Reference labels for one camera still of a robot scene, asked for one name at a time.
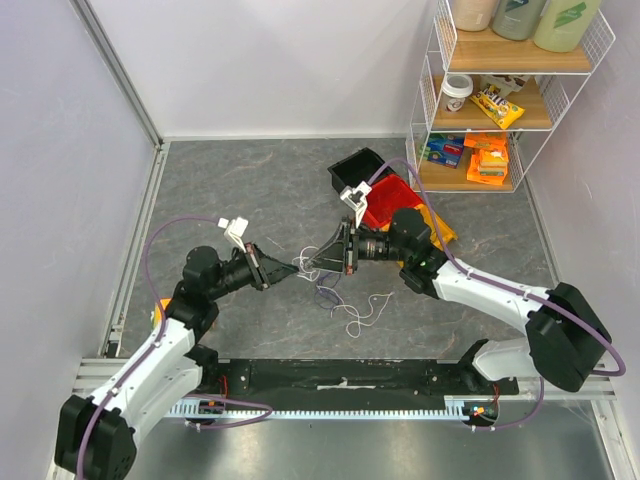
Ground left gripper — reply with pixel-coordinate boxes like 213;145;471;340
207;241;298;301

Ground purple wire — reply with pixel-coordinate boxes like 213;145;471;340
313;274;346;311

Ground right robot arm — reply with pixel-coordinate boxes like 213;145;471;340
303;208;611;394

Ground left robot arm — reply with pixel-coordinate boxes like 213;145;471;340
54;243;299;479

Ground red plastic bin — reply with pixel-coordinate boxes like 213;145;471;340
362;174;422;229

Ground black plastic bin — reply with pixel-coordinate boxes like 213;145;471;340
327;147;384;194

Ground yellow plastic bin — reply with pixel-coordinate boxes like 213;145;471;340
416;204;458;251

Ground blue green box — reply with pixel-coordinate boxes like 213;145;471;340
417;133;464;169

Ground orange snack packs stack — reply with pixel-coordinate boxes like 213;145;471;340
464;132;509;186

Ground white paper coffee cup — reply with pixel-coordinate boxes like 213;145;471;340
441;74;474;113

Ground yellow candy bag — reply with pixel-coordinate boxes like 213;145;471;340
470;86;525;130

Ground brown white snack box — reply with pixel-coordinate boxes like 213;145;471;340
480;74;531;98

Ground beige bottle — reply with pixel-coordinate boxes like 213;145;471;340
451;0;498;32

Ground grey green bottle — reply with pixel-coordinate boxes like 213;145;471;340
491;0;547;41

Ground light green bottle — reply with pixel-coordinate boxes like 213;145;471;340
533;0;602;53

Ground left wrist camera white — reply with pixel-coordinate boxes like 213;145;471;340
217;216;249;252

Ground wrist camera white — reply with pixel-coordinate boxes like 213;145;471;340
217;216;249;252
339;181;372;228

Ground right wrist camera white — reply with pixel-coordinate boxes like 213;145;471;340
339;181;372;228

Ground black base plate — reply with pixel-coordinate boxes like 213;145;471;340
198;359;519;407

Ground white slotted cable duct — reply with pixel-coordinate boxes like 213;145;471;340
164;397;498;424

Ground white wire shelf rack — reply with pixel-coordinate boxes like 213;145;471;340
406;1;615;192

